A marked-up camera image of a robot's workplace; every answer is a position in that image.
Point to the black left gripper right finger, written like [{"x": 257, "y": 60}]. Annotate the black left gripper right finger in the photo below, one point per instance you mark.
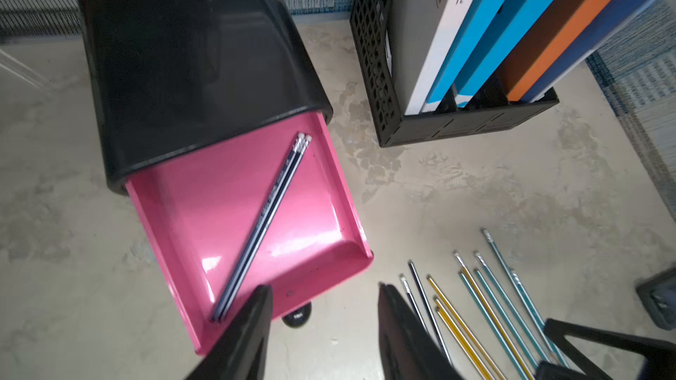
[{"x": 406, "y": 350}]

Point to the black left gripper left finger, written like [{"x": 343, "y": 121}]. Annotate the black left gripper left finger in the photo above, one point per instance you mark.
[{"x": 241, "y": 351}]

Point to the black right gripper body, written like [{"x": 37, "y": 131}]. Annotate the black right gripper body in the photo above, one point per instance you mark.
[{"x": 657, "y": 295}]

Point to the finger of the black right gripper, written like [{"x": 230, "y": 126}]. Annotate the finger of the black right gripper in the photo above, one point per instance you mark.
[{"x": 659, "y": 356}]

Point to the pink top drawer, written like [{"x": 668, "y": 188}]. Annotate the pink top drawer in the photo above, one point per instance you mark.
[{"x": 199, "y": 209}]

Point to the black drawer cabinet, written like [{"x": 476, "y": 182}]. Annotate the black drawer cabinet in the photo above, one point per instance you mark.
[{"x": 173, "y": 76}]

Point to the black drawer knob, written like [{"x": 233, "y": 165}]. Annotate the black drawer knob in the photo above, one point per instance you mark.
[{"x": 299, "y": 317}]

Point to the green pencil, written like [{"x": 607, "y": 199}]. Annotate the green pencil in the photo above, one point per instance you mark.
[
  {"x": 525, "y": 299},
  {"x": 515, "y": 323},
  {"x": 496, "y": 322}
]

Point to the black mesh file holder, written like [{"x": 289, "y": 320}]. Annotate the black mesh file holder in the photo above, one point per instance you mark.
[{"x": 488, "y": 111}]

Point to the orange folder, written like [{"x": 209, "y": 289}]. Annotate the orange folder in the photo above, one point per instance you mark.
[{"x": 544, "y": 43}]

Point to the teal folder right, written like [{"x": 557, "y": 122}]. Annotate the teal folder right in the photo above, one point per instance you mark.
[{"x": 503, "y": 34}]

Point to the teal folder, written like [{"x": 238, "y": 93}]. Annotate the teal folder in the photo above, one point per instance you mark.
[
  {"x": 477, "y": 20},
  {"x": 503, "y": 34}
]

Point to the teal folder left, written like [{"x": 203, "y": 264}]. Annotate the teal folder left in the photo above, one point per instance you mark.
[{"x": 477, "y": 20}]

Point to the white binder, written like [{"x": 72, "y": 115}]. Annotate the white binder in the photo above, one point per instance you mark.
[{"x": 421, "y": 33}]

